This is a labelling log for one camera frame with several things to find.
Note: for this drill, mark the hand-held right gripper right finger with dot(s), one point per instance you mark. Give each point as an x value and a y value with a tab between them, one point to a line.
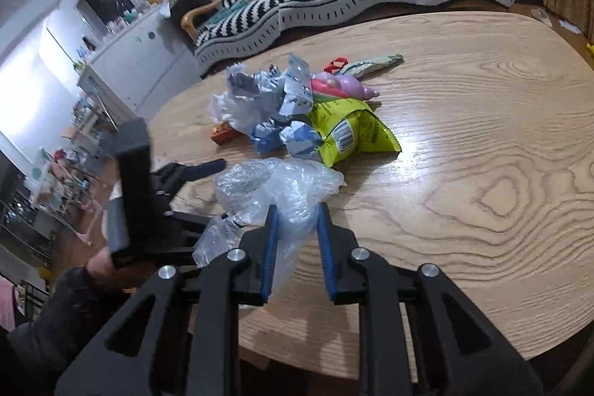
327	247

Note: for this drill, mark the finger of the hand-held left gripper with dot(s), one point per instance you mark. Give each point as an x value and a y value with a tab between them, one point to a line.
204	169
185	224

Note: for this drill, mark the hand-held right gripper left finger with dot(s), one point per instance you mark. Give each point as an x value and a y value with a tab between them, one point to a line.
269	247

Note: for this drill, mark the clear plastic bag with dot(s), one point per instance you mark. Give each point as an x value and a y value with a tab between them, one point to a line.
278	187

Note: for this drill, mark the person's left forearm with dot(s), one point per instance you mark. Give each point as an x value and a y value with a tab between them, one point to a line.
65	321

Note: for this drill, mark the person's left hand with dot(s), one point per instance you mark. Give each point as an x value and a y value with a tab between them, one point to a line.
100	265

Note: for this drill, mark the small orange box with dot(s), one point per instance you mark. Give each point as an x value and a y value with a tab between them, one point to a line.
222	134

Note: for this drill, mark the white plastic bag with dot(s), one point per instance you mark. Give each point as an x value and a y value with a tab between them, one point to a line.
232	110

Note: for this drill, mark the cluttered toy shelf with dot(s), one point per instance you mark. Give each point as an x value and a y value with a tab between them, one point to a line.
69	164

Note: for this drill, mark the yellow-green snack bag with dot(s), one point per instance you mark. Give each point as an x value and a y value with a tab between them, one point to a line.
357	131

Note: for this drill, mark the blue-white paper strip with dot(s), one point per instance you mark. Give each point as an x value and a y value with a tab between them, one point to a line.
297	76

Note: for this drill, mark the white cabinet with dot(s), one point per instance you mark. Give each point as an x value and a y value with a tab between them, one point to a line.
139	52

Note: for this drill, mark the pink and purple wrapper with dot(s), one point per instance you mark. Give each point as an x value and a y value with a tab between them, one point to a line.
345	87

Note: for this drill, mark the small red wrapper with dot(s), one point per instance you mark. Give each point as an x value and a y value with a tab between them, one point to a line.
335	65

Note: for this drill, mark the black side box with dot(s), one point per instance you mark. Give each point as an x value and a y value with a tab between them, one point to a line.
190	1

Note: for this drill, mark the pink cloth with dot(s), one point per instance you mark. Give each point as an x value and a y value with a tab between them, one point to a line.
5	303

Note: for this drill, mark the row of small bottles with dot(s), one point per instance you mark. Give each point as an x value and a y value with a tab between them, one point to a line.
125	18

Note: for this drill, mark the grey-green wrapper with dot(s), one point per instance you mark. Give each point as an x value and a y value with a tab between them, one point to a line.
376	64

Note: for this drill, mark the clear plastic packaging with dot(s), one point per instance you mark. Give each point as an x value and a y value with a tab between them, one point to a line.
539	13

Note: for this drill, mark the white paper sheet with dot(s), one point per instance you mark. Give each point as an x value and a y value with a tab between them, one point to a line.
568	26

